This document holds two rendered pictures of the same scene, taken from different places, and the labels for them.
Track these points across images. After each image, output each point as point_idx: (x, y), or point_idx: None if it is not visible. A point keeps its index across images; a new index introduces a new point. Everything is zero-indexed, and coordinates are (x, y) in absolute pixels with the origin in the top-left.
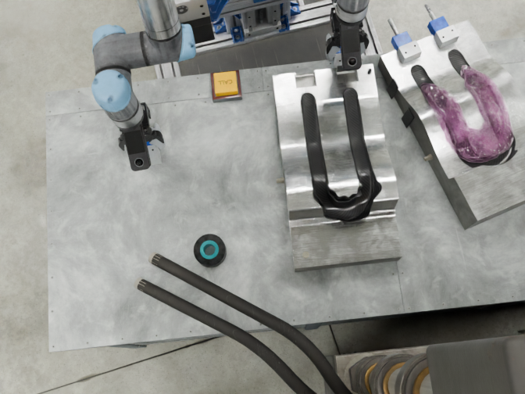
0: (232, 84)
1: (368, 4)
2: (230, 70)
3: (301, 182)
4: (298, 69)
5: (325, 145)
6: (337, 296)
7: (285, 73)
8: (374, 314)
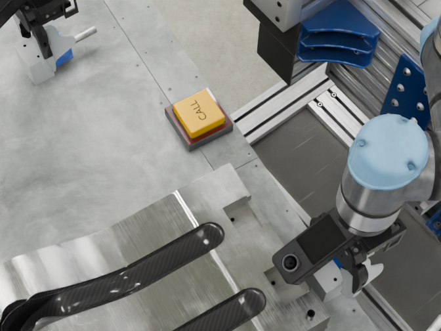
0: (199, 121)
1: (378, 219)
2: (327, 182)
3: (38, 278)
4: (283, 213)
5: (139, 297)
6: None
7: (266, 196)
8: None
